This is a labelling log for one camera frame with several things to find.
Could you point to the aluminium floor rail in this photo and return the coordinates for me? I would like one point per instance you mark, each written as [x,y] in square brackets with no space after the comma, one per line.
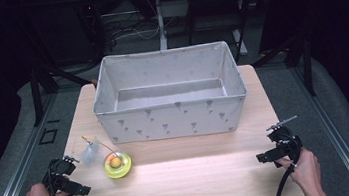
[20,170]
[330,129]

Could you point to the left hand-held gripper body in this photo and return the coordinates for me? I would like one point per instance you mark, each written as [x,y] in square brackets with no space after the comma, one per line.
[61,168]

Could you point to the black chair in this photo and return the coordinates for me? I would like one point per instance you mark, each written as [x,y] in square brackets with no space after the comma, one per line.
[217,12]

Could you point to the dark device with red light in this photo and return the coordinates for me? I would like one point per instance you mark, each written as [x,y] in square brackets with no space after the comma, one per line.
[91,27]

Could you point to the grey printed fabric storage box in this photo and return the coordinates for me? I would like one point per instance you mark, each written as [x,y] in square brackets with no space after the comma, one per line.
[172,121]

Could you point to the yellow-green cat toy with feather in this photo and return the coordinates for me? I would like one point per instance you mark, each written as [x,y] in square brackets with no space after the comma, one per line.
[118,165]

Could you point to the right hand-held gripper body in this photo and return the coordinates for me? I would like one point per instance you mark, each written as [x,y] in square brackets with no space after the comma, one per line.
[283,141]

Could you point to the person's right hand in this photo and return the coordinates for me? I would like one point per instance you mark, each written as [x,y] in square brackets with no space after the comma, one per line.
[304,171]

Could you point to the black metal stand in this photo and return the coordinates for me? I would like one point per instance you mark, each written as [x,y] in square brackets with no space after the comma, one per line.
[306,65]
[39,91]

